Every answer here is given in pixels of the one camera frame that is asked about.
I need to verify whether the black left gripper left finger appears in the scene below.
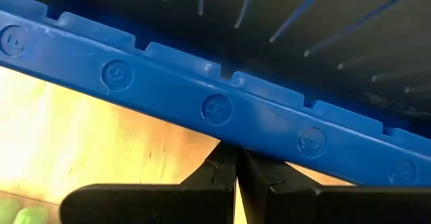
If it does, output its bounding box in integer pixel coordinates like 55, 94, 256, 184
59, 141, 238, 224

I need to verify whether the large blue plastic bin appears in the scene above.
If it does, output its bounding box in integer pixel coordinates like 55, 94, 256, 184
0, 0, 431, 188

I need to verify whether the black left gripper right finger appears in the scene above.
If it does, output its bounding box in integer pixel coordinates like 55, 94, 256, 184
237, 148, 431, 224

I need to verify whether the green toy block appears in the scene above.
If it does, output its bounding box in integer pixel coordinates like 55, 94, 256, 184
0, 196, 50, 224

